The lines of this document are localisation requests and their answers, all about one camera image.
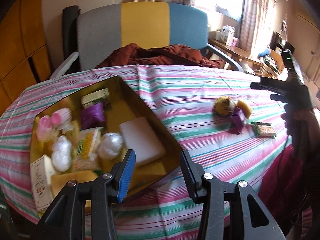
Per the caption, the green white small box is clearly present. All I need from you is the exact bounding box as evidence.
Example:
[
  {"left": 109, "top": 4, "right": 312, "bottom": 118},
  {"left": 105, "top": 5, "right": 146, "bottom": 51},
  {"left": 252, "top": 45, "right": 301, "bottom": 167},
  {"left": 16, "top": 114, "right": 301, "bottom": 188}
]
[{"left": 81, "top": 88, "right": 110, "bottom": 108}]

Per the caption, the grey yellow blue chair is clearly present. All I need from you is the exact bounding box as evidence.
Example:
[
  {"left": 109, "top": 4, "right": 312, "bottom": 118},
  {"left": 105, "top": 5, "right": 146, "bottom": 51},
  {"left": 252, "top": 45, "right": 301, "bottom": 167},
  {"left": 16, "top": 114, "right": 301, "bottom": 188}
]
[{"left": 51, "top": 2, "right": 243, "bottom": 78}]

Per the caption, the wooden wardrobe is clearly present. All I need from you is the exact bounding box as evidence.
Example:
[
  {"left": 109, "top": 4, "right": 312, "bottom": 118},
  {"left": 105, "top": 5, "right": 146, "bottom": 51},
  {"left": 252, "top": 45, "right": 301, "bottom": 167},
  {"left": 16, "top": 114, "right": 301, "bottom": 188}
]
[{"left": 1, "top": 0, "right": 53, "bottom": 113}]

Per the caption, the yellow sponge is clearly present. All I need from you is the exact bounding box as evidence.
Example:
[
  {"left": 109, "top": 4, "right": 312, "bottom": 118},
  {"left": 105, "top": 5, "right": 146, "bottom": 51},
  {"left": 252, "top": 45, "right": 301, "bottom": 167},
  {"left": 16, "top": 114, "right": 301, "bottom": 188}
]
[{"left": 236, "top": 99, "right": 253, "bottom": 119}]

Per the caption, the wooden side desk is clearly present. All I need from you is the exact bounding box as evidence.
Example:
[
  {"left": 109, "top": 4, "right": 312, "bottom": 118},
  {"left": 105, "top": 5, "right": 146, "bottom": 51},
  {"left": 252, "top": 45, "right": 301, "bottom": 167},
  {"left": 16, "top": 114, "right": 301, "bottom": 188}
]
[{"left": 208, "top": 38, "right": 284, "bottom": 79}]

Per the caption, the white product box on desk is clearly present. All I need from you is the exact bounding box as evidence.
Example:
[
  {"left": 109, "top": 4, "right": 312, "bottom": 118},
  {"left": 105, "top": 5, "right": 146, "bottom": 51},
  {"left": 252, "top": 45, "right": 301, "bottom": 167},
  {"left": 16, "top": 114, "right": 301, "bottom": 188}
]
[{"left": 220, "top": 25, "right": 235, "bottom": 46}]

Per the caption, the white plastic-wrapped bundle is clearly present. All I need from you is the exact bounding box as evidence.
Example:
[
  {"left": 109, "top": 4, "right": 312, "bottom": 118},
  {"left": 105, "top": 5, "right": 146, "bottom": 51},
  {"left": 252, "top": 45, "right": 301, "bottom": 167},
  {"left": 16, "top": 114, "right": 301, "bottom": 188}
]
[
  {"left": 51, "top": 135, "right": 72, "bottom": 172},
  {"left": 98, "top": 132, "right": 124, "bottom": 160}
]

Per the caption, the pink patterned curtain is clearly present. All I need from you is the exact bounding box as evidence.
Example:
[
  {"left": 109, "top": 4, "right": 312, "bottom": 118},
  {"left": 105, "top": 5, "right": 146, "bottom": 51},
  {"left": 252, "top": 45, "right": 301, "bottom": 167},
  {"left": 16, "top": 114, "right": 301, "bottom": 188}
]
[{"left": 135, "top": 0, "right": 272, "bottom": 55}]

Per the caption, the purple foil packet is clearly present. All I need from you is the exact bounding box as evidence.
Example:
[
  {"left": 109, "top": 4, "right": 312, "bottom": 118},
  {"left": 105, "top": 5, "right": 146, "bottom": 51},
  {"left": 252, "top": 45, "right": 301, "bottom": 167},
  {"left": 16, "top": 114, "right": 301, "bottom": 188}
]
[
  {"left": 80, "top": 102, "right": 105, "bottom": 129},
  {"left": 229, "top": 107, "right": 247, "bottom": 134}
]

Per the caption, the striped pink green tablecloth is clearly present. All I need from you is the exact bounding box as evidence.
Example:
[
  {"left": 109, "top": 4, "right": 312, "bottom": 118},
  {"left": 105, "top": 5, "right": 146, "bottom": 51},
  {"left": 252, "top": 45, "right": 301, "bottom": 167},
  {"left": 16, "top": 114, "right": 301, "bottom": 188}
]
[{"left": 0, "top": 64, "right": 293, "bottom": 240}]

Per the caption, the yellow knitted toy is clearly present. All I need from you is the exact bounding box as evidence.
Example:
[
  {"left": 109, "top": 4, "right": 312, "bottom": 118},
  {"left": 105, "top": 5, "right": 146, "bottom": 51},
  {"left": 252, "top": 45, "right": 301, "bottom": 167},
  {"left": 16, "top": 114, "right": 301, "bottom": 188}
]
[{"left": 213, "top": 96, "right": 235, "bottom": 116}]

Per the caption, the gold tin box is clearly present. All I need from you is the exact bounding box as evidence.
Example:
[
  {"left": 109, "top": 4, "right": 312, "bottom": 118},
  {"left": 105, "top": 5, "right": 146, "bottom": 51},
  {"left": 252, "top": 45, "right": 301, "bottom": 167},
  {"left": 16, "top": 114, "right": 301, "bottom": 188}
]
[{"left": 30, "top": 76, "right": 181, "bottom": 212}]

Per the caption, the person's right hand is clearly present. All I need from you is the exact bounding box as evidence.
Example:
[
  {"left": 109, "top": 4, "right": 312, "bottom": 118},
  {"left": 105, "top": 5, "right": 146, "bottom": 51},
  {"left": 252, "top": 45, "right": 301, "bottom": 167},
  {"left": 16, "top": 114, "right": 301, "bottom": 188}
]
[{"left": 281, "top": 109, "right": 319, "bottom": 154}]

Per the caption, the rust brown quilted jacket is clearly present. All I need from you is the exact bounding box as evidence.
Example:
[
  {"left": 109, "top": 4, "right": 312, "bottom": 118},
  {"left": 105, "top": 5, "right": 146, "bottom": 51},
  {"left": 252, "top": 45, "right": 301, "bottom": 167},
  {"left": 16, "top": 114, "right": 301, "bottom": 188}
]
[{"left": 96, "top": 43, "right": 224, "bottom": 68}]

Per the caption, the white foam block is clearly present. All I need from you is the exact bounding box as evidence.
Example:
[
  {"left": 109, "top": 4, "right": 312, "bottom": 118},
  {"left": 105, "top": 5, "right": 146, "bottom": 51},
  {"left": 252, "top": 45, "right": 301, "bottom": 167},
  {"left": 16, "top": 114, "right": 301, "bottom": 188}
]
[{"left": 119, "top": 116, "right": 166, "bottom": 167}]

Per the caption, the red garment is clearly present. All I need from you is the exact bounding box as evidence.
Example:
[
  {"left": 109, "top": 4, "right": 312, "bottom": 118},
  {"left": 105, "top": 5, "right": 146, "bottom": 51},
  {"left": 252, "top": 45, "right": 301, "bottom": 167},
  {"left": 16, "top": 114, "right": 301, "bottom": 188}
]
[{"left": 258, "top": 146, "right": 306, "bottom": 222}]

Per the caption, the white small carton box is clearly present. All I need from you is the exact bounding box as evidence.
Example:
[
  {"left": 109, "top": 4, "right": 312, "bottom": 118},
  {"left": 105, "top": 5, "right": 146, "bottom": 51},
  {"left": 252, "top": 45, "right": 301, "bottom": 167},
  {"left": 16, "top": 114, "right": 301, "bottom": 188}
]
[{"left": 30, "top": 154, "right": 60, "bottom": 212}]

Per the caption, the cracker pack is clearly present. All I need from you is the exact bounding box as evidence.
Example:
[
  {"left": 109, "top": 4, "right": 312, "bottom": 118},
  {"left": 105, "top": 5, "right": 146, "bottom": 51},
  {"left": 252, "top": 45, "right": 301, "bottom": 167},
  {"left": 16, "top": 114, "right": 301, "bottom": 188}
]
[
  {"left": 72, "top": 127, "right": 103, "bottom": 172},
  {"left": 251, "top": 121, "right": 277, "bottom": 138}
]

